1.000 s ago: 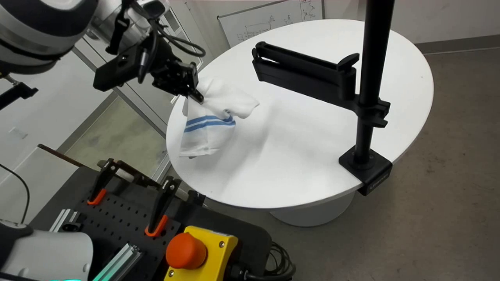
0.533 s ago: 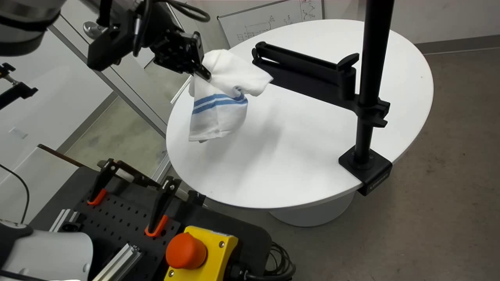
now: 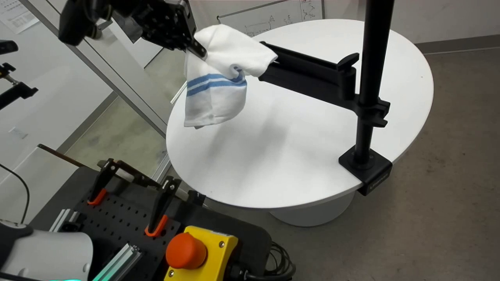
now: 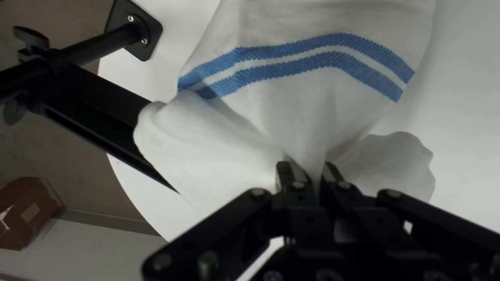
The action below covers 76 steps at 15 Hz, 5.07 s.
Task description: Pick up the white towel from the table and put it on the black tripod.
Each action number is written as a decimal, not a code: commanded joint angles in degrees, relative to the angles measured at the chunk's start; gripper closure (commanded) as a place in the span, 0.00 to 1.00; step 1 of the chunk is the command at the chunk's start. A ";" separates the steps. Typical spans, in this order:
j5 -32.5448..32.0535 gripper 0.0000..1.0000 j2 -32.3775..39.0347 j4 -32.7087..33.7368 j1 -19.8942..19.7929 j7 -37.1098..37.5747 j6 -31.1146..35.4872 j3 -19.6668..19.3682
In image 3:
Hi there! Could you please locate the black tripod stand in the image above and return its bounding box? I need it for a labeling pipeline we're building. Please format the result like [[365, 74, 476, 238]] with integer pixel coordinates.
[[258, 0, 397, 198]]

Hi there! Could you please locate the white paper sheet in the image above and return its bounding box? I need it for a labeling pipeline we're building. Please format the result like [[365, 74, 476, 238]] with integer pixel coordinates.
[[0, 0, 41, 35]]

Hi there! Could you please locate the bundle of black cables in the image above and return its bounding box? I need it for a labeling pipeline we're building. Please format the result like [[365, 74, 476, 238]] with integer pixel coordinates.
[[227, 240, 297, 281]]

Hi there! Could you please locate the long aluminium extrusion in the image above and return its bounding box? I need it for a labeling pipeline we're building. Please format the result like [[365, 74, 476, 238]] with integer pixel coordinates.
[[93, 241, 144, 281]]

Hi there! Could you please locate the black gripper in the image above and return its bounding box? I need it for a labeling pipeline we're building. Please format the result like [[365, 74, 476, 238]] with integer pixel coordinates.
[[137, 0, 210, 60]]

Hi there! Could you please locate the white towel with blue stripes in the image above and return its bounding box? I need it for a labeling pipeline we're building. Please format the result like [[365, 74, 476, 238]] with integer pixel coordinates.
[[182, 23, 280, 131]]

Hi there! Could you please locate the curved black cable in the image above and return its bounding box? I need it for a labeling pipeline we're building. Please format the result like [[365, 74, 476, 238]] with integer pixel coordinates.
[[0, 162, 32, 226]]

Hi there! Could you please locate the black clamp with orange handle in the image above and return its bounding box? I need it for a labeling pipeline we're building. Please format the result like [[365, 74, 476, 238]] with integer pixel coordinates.
[[143, 174, 183, 240], [85, 157, 130, 209]]

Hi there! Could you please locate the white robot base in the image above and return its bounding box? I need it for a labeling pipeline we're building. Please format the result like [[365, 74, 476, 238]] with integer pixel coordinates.
[[0, 220, 96, 281]]

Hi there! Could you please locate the aluminium frame rail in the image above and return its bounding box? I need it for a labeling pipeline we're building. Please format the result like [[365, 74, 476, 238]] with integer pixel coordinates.
[[21, 0, 176, 137]]

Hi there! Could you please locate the black perforated breadboard table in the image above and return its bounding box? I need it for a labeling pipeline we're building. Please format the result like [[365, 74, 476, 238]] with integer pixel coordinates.
[[30, 163, 274, 281]]

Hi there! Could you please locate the orange emergency stop button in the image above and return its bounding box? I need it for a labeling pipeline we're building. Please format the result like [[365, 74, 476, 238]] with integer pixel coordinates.
[[163, 223, 241, 281]]

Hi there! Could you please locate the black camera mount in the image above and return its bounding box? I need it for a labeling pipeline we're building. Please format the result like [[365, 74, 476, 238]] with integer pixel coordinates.
[[0, 38, 41, 110]]

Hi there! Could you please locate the dark brown-edged board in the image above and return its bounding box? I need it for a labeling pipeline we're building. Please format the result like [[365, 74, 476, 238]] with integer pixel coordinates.
[[37, 143, 102, 171]]

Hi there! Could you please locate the short aluminium extrusion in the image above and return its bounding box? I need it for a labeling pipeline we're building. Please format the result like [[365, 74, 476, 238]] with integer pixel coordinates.
[[47, 206, 83, 234]]

